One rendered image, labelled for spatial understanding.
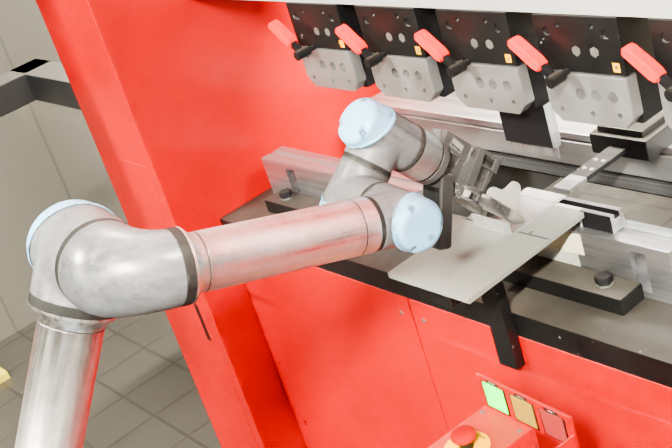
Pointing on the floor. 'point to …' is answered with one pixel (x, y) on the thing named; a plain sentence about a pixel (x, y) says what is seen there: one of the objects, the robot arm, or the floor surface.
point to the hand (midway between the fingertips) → (502, 219)
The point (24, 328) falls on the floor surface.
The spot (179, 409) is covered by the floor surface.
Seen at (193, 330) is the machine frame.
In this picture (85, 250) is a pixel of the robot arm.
